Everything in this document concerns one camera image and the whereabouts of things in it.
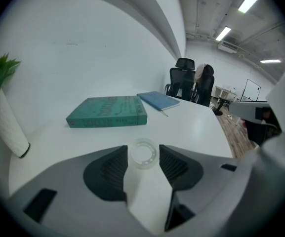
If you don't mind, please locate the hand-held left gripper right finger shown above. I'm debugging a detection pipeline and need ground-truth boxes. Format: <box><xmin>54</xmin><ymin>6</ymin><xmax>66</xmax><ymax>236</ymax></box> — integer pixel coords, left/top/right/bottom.
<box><xmin>159</xmin><ymin>144</ymin><xmax>262</xmax><ymax>237</ymax></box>

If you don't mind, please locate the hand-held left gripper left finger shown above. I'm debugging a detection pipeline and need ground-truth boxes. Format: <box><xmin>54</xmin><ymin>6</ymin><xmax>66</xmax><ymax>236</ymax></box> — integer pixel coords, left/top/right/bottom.
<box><xmin>8</xmin><ymin>144</ymin><xmax>156</xmax><ymax>237</ymax></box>

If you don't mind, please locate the clear tape roll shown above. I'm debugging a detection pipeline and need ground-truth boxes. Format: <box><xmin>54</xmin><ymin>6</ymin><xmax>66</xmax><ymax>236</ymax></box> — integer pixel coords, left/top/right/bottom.
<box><xmin>127</xmin><ymin>137</ymin><xmax>159</xmax><ymax>170</ymax></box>

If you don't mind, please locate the whiteboard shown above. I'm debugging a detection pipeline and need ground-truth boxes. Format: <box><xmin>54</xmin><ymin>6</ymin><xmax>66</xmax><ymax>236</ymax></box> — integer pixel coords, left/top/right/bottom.
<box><xmin>240</xmin><ymin>78</ymin><xmax>263</xmax><ymax>103</ymax></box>

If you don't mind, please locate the small white table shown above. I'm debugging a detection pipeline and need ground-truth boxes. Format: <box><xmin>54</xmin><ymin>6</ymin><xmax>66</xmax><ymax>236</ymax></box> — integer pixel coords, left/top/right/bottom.
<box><xmin>214</xmin><ymin>84</ymin><xmax>240</xmax><ymax>104</ymax></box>

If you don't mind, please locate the white garment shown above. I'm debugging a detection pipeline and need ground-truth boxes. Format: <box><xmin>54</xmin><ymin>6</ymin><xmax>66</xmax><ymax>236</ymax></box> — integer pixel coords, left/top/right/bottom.
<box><xmin>193</xmin><ymin>63</ymin><xmax>206</xmax><ymax>82</ymax></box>

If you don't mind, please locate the white air conditioner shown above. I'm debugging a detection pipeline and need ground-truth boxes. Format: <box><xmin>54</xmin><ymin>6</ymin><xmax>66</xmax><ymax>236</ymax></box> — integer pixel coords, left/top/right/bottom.
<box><xmin>217</xmin><ymin>40</ymin><xmax>239</xmax><ymax>53</ymax></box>

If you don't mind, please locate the black office chair with headrest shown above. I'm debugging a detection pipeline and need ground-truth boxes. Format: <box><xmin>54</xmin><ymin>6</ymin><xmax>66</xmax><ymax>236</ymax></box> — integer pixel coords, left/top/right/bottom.
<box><xmin>165</xmin><ymin>57</ymin><xmax>198</xmax><ymax>101</ymax></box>

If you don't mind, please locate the green hardcover book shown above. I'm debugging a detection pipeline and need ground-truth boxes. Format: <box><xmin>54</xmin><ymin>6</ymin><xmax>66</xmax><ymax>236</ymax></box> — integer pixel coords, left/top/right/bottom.
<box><xmin>65</xmin><ymin>95</ymin><xmax>148</xmax><ymax>129</ymax></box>

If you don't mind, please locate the green plant in white vase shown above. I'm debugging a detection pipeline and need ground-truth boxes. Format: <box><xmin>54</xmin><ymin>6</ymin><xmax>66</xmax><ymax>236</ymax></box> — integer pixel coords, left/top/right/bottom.
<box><xmin>0</xmin><ymin>47</ymin><xmax>32</xmax><ymax>158</ymax></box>

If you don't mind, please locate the blue notebook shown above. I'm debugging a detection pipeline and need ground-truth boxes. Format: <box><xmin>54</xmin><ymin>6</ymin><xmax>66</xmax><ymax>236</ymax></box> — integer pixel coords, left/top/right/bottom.
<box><xmin>136</xmin><ymin>90</ymin><xmax>181</xmax><ymax>118</ymax></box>

